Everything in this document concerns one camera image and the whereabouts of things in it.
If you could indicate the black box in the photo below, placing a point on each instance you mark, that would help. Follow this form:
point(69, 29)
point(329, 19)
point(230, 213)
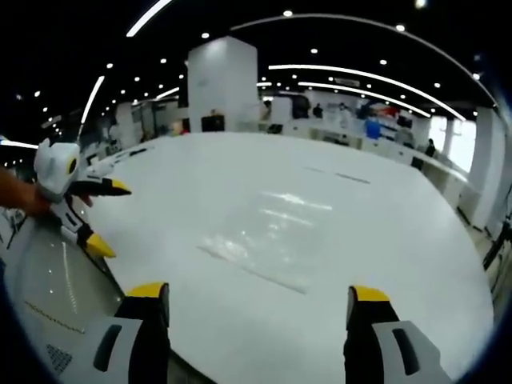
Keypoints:
point(212, 124)

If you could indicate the black flat item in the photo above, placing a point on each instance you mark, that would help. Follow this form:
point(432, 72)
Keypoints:
point(134, 152)

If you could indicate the white square pillar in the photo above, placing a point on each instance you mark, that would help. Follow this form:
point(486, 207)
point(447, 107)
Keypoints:
point(222, 84)

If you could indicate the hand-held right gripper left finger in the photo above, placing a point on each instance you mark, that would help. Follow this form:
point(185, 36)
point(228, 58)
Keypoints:
point(140, 344)

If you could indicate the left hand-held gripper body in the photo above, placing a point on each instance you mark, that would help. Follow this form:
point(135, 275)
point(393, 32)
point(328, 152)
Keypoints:
point(54, 168)

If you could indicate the clear resealable bag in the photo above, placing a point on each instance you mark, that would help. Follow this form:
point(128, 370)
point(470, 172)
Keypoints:
point(264, 236)

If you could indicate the blue container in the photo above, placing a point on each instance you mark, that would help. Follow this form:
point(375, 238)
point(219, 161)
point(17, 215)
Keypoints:
point(373, 129)

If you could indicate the long curved ceiling light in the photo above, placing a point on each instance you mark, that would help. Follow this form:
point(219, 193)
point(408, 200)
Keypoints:
point(360, 74)

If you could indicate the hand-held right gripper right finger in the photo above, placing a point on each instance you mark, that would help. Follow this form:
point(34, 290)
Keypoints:
point(372, 340)

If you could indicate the white pillar by window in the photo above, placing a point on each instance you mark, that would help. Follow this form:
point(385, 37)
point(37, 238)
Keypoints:
point(486, 168)

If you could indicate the person's left hand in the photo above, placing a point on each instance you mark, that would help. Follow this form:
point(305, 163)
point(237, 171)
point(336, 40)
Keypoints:
point(40, 205)

